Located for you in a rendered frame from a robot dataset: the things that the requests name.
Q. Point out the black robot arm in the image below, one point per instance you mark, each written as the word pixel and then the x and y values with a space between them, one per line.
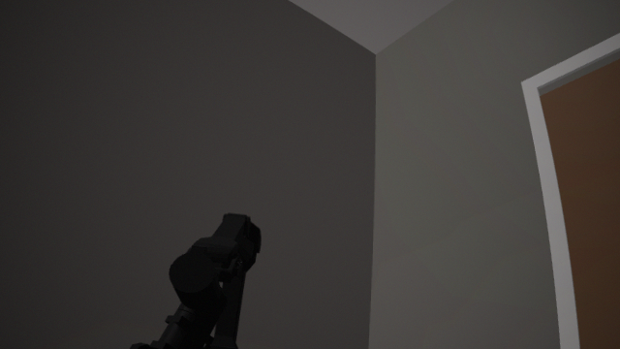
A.
pixel 224 257

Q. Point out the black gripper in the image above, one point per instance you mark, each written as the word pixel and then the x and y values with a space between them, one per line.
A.
pixel 185 331

